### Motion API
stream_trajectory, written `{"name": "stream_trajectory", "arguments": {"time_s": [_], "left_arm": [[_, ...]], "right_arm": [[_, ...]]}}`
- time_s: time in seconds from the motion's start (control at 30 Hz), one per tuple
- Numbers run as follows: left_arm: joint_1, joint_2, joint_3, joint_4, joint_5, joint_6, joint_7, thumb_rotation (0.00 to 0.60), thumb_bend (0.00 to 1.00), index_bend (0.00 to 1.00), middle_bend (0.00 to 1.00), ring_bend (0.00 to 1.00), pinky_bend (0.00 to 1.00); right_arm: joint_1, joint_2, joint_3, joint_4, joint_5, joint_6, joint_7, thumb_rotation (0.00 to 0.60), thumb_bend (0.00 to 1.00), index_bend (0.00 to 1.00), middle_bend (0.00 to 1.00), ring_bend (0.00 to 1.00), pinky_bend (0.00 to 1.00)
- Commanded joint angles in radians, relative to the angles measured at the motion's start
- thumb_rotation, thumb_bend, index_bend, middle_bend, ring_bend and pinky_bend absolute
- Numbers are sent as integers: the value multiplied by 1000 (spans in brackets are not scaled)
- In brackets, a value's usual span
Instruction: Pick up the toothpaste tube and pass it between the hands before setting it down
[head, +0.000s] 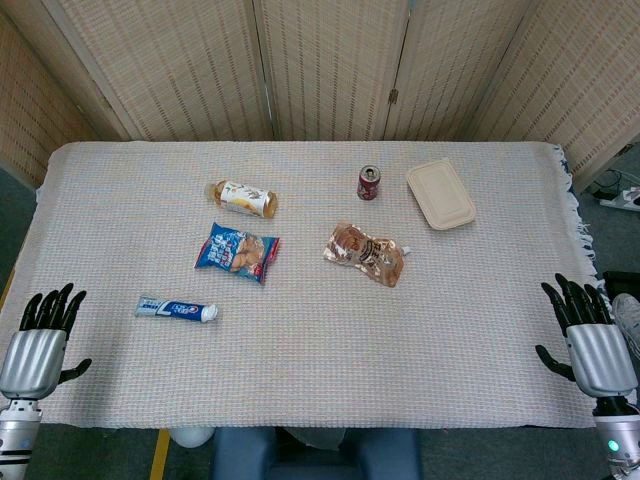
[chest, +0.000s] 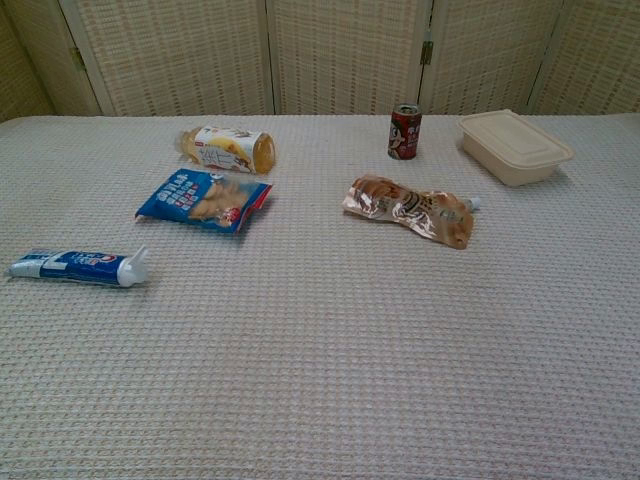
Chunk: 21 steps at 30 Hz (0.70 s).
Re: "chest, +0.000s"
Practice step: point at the white woven tablecloth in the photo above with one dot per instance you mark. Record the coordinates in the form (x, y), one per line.
(320, 350)

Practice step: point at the brass screen hinge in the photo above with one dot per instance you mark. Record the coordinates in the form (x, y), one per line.
(426, 52)
(76, 57)

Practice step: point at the brown snack packet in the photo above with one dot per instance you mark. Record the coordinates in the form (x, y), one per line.
(400, 205)

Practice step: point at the blue white toothpaste tube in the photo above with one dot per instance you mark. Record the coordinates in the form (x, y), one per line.
(75, 268)

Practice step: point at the beige lidded food container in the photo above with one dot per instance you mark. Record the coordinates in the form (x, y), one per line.
(510, 150)

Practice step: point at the woven folding screen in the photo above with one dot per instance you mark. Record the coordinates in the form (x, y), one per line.
(345, 55)

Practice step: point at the blue cookie snack bag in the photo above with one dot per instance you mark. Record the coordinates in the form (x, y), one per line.
(200, 200)

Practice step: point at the red soda can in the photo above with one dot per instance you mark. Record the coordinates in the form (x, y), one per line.
(404, 135)

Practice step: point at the yellow tea bottle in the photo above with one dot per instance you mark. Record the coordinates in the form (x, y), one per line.
(225, 147)

